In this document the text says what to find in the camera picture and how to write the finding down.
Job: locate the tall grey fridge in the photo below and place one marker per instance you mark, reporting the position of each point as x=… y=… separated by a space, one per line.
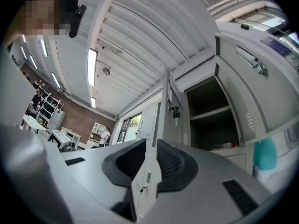
x=58 y=120

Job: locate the white wall panel blue poster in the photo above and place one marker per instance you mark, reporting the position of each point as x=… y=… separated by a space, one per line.
x=278 y=46

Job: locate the white table black frame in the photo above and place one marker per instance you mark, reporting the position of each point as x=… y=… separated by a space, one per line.
x=32 y=121

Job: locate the small black wall box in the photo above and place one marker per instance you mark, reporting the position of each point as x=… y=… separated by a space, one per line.
x=244 y=26

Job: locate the white shelving rack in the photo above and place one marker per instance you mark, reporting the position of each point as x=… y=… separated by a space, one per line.
x=50 y=104

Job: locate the red and white box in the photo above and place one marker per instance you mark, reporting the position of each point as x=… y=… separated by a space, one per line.
x=230 y=144

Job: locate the black framed glass window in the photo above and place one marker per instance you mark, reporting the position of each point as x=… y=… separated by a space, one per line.
x=133 y=125

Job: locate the person's own body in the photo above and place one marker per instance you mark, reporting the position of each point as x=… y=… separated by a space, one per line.
x=14 y=90

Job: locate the ceiling camera with conduit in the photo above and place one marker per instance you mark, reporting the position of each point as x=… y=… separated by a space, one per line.
x=119 y=53

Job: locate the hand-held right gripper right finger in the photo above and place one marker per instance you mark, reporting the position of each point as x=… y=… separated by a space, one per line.
x=210 y=188

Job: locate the round silver ceiling disc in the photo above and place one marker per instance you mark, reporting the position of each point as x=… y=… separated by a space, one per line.
x=106 y=71

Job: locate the grey metal locker cabinet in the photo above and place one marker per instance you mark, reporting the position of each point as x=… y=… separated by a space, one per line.
x=210 y=115

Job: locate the person's head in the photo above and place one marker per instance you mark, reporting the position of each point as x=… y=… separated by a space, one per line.
x=39 y=10

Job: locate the teal spray bottle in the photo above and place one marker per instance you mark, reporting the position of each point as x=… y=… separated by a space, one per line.
x=266 y=153

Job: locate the white shelving unit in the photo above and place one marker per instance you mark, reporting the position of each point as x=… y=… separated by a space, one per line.
x=95 y=127

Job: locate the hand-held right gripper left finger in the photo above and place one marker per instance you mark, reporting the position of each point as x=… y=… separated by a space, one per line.
x=93 y=169

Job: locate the black head-worn camera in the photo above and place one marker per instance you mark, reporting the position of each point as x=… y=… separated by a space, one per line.
x=78 y=10

